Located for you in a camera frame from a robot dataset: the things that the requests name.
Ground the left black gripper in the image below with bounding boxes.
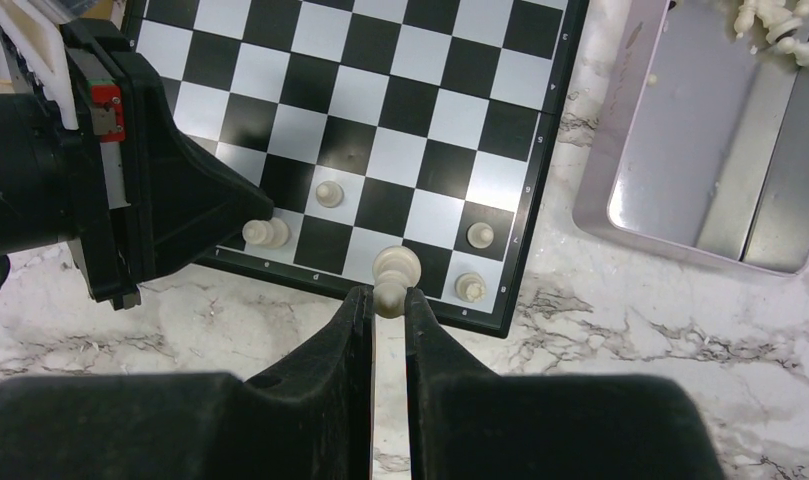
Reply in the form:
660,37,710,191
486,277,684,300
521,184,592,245
62,19,274,310

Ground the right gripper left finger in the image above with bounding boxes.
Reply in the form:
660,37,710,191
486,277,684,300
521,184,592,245
0,287,375,479

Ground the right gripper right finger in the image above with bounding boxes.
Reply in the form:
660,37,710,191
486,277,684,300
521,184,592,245
405,288,724,479

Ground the white queen chess piece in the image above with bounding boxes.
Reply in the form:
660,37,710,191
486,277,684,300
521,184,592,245
242,218,290,249

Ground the white bishop chess piece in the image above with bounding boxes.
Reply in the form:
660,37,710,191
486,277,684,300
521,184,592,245
372,246,422,318

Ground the white pawn chess piece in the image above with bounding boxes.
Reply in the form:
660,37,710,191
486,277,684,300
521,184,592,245
466,222,495,249

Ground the white chess pieces pile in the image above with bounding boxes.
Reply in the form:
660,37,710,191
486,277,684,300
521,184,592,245
733,0,809,67

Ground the black white chessboard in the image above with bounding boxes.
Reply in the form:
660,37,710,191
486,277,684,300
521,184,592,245
123,1,588,338

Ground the lilac tin tray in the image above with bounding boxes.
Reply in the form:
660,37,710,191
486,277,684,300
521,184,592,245
573,1,809,277

